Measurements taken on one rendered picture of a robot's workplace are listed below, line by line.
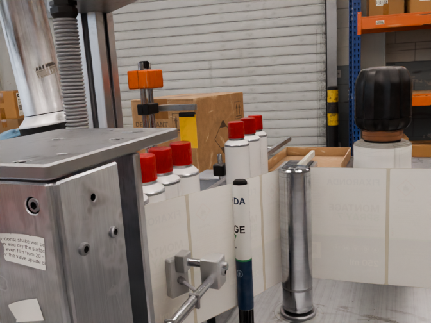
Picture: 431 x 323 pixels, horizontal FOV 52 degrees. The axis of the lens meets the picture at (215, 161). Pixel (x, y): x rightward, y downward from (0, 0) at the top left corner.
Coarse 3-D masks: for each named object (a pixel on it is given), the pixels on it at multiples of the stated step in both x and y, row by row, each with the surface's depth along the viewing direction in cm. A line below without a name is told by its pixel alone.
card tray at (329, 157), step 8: (280, 152) 175; (288, 152) 184; (296, 152) 183; (304, 152) 182; (320, 152) 179; (328, 152) 178; (336, 152) 177; (344, 152) 176; (272, 160) 163; (280, 160) 175; (288, 160) 175; (320, 160) 171; (328, 160) 170; (336, 160) 169; (344, 160) 156; (272, 168) 162
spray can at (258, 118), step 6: (258, 120) 101; (258, 126) 101; (258, 132) 101; (264, 132) 102; (264, 138) 101; (264, 144) 101; (264, 150) 101; (264, 156) 102; (264, 162) 102; (264, 168) 102
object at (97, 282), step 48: (0, 192) 22; (48, 192) 21; (96, 192) 24; (0, 240) 23; (48, 240) 21; (96, 240) 24; (144, 240) 29; (0, 288) 23; (48, 288) 22; (96, 288) 24; (144, 288) 29
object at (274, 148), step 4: (284, 140) 142; (288, 140) 146; (276, 144) 135; (280, 144) 137; (284, 144) 141; (272, 148) 129; (276, 148) 132; (268, 152) 124; (272, 152) 128; (220, 180) 93; (224, 180) 93; (216, 184) 90; (220, 184) 91; (224, 184) 93; (208, 188) 87
